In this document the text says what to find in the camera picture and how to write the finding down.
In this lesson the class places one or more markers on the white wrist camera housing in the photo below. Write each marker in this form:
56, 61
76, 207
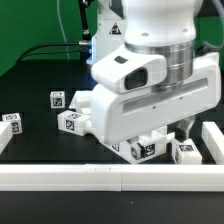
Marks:
123, 70

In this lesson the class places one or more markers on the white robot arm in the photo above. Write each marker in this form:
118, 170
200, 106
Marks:
164, 27

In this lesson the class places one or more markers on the small white tagged cube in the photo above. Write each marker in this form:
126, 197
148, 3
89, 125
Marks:
57, 99
15, 120

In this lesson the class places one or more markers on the white chair seat plate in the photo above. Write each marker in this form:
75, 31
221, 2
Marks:
146, 147

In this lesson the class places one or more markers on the small white tagged cube left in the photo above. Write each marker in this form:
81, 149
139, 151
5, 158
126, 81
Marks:
15, 120

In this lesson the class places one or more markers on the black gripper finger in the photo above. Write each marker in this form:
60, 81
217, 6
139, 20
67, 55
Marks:
184, 127

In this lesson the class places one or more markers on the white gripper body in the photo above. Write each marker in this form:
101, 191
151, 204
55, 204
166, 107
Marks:
117, 117

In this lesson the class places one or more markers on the white U-shaped fence wall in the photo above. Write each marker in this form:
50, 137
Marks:
107, 177

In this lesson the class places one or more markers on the white chair back pieces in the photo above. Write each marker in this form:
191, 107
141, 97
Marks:
81, 102

